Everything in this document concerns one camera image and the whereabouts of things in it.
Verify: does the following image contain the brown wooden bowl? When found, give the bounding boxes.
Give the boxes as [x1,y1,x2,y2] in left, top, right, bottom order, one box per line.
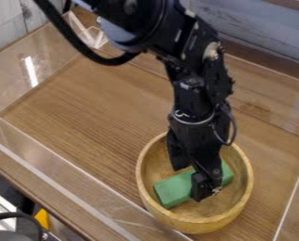
[136,133,254,234]

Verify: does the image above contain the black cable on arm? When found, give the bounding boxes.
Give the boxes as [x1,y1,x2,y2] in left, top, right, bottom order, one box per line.
[32,0,140,67]

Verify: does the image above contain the black cable lower left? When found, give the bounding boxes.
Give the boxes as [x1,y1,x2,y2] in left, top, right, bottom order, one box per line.
[0,210,50,241]

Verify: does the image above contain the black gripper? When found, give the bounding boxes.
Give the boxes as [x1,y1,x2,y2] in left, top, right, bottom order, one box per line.
[166,109,239,203]

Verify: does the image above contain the clear acrylic corner bracket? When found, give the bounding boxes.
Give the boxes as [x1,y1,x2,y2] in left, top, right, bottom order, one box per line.
[68,12,108,50]

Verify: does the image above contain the green rectangular block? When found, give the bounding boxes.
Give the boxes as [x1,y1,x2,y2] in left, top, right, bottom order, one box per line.
[154,161,234,209]

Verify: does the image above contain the clear acrylic front wall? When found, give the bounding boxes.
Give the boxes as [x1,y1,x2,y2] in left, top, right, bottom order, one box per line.
[0,118,192,241]

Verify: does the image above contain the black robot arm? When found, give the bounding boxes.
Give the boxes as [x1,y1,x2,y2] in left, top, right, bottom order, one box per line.
[75,0,238,201]

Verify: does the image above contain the yellow black device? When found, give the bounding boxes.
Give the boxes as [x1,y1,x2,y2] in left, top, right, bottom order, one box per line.
[12,206,70,241]

